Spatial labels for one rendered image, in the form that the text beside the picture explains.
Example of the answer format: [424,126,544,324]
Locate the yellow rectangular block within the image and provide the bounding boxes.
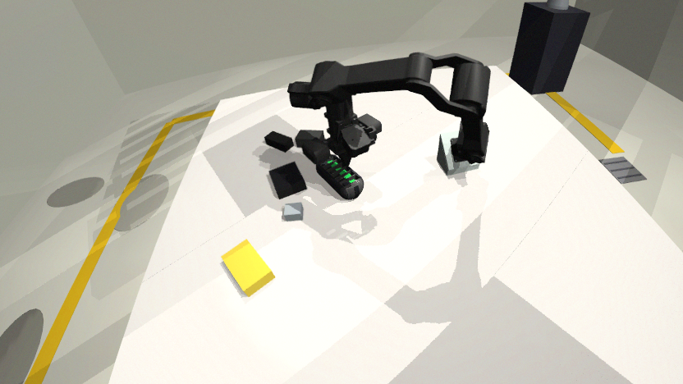
[221,240,275,297]

